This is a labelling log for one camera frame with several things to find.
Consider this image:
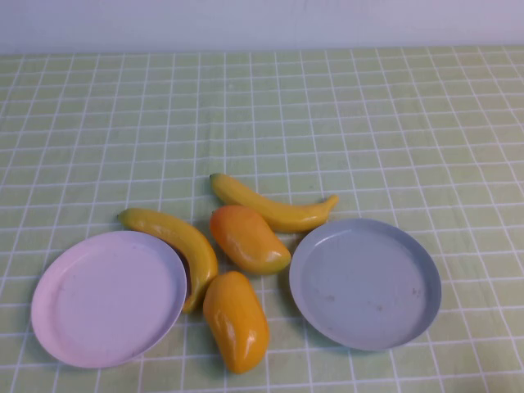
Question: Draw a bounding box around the yellow plastic banana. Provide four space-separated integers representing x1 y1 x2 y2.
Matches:
117 207 219 314
210 173 340 234

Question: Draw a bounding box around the orange-blushed plastic mango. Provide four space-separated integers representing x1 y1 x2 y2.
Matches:
209 205 292 276

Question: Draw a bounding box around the yellow plastic mango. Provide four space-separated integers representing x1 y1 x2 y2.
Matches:
202 270 271 374

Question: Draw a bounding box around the grey-blue round plate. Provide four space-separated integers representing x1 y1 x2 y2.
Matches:
288 218 443 352

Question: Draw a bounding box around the pink round plate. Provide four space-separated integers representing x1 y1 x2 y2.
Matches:
30 230 188 369

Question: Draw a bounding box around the green checked tablecloth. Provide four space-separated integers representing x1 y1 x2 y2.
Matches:
0 44 524 393

